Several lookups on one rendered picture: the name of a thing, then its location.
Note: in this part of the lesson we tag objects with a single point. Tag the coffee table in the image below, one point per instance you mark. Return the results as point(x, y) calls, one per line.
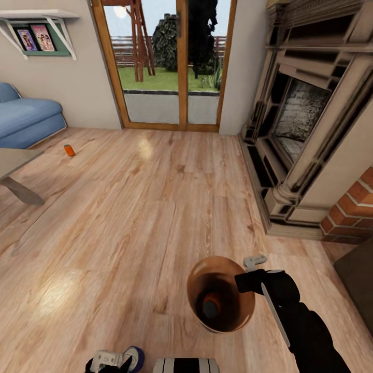
point(10, 161)

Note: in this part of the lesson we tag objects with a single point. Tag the robot trunk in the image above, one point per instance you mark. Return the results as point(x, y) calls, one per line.
point(186, 365)

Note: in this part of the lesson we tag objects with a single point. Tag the trash can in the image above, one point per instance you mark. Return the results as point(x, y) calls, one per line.
point(236, 309)

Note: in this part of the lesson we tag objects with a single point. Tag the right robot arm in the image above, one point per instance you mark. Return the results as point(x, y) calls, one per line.
point(304, 332)

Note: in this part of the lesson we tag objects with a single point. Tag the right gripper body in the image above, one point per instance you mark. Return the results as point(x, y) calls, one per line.
point(245, 281)

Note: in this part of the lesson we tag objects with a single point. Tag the can of soda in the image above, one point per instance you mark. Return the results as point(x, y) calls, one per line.
point(138, 357)
point(211, 305)
point(70, 152)

